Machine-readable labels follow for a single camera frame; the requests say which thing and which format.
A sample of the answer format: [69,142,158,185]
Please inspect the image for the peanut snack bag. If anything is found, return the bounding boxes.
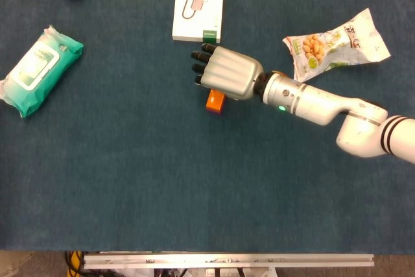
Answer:
[282,7,392,84]

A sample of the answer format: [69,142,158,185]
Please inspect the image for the white USB hub box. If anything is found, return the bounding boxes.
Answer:
[172,0,226,44]

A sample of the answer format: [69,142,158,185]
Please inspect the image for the aluminium frame rail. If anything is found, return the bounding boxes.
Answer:
[83,253,375,270]

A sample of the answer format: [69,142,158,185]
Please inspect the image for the black cables under table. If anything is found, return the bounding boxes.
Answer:
[64,250,86,277]

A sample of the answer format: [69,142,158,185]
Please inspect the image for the green wet wipes pack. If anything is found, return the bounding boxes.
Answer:
[0,25,84,119]

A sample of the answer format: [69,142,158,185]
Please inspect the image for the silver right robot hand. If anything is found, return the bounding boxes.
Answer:
[190,43,268,101]

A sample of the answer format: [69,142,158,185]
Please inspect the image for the orange toy building block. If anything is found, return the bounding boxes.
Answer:
[206,90,226,114]

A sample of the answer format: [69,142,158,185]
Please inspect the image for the teal table cloth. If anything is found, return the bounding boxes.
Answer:
[0,0,415,255]

